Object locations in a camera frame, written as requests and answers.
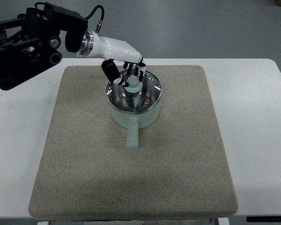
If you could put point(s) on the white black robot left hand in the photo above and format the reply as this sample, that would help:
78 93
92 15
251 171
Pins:
110 49

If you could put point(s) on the beige fabric mat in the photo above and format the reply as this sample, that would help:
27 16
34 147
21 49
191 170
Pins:
179 171

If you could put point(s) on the glass lid with green knob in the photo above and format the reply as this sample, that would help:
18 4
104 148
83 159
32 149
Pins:
135 102

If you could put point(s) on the mint green pot with handle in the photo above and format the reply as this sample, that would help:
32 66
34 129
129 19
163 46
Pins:
133 122

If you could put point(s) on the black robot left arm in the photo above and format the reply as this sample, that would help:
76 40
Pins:
29 43

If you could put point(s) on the black table control panel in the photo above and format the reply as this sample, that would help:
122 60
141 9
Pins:
267 219

